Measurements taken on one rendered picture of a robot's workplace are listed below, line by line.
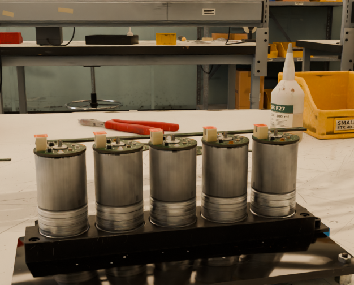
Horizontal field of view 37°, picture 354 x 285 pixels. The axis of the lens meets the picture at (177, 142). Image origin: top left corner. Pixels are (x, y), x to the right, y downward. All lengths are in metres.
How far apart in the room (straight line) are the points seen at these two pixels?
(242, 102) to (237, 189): 4.11
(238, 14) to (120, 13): 0.56
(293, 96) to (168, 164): 0.29
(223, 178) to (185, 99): 4.47
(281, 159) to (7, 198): 0.20
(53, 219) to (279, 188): 0.12
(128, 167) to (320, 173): 0.23
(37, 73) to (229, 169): 4.49
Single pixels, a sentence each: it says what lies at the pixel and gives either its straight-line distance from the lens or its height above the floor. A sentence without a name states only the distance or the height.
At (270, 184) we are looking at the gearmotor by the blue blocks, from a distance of 0.28.
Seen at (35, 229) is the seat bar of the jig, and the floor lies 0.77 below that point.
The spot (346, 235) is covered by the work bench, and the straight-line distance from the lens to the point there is 0.33.
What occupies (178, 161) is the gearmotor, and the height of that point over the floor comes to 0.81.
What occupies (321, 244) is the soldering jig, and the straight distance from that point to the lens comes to 0.28.
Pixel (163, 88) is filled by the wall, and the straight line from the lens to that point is 4.70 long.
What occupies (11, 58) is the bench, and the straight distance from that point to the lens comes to 2.66.
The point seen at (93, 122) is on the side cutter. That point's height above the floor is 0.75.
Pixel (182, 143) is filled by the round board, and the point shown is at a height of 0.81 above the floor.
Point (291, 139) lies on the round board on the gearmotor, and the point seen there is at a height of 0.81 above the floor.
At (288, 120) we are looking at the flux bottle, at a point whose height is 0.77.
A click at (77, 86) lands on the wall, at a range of 4.70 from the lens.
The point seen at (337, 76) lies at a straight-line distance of 0.70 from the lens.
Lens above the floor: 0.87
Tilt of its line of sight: 13 degrees down
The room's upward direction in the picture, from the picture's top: straight up
